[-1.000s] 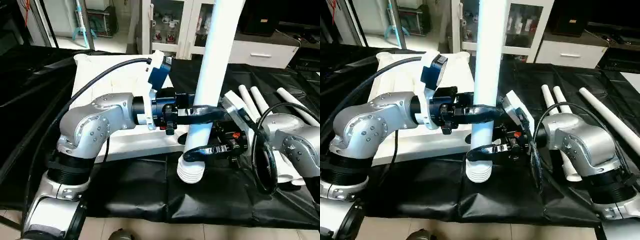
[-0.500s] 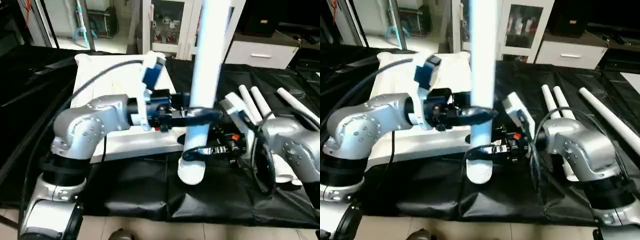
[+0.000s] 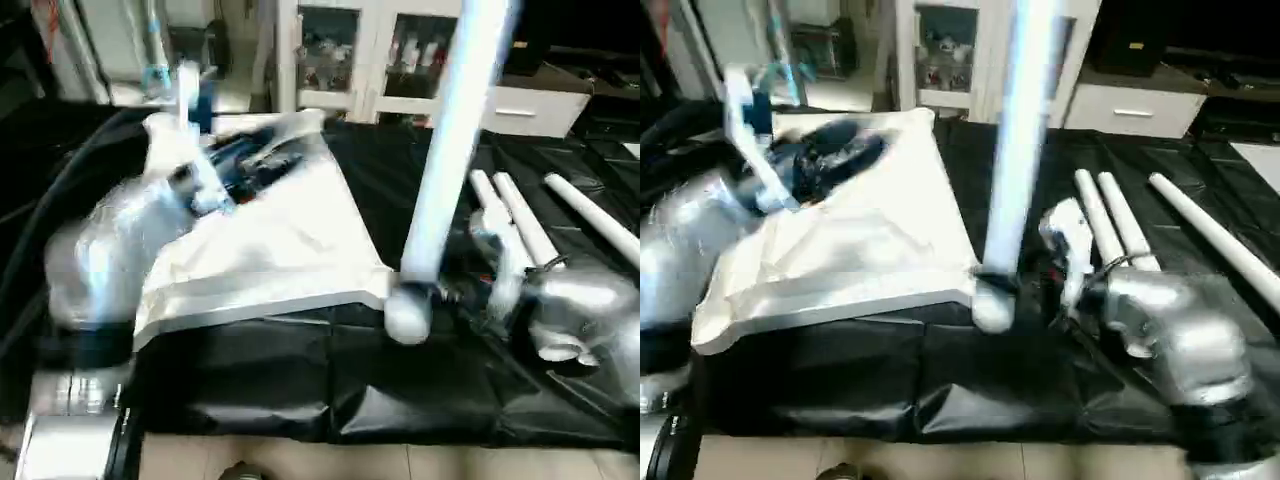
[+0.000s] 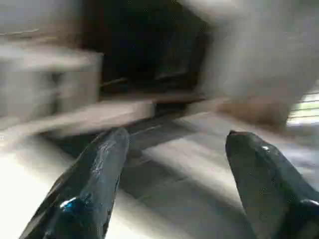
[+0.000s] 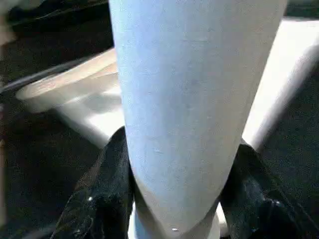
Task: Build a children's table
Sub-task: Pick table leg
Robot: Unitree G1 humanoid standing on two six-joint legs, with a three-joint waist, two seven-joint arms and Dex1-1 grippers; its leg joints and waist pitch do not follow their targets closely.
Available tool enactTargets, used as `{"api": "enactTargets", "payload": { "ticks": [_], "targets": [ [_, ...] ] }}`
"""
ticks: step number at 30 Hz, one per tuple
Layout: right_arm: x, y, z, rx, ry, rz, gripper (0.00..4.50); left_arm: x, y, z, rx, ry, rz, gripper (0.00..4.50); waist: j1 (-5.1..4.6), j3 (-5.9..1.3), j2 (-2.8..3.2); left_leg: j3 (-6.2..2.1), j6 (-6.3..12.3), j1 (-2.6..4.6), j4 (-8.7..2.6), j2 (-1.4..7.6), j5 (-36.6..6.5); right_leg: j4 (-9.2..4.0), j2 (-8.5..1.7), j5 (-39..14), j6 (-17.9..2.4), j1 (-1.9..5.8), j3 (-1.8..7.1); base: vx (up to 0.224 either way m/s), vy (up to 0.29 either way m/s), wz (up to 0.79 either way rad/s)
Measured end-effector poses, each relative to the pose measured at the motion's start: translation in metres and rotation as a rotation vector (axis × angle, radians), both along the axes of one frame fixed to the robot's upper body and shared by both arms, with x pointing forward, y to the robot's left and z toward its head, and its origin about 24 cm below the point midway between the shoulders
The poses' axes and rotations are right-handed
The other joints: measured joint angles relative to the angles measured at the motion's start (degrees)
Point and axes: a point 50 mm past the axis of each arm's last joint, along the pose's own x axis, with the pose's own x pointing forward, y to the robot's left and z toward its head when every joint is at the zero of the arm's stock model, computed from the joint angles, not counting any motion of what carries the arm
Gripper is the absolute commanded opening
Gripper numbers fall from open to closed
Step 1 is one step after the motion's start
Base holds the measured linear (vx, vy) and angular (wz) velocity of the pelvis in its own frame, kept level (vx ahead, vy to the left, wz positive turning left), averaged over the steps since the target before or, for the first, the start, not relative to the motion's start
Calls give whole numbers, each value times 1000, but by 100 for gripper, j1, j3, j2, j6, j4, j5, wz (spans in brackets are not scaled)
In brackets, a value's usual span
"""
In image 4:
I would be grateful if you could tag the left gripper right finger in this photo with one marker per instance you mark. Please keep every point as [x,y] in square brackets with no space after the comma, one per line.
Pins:
[271,194]

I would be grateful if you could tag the black cabinet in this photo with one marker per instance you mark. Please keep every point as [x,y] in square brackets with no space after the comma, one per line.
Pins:
[144,45]

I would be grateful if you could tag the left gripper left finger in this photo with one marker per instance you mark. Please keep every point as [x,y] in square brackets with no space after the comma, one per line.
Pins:
[84,199]

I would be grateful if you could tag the white drawer unit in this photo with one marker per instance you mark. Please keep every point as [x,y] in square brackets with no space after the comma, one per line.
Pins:
[45,79]

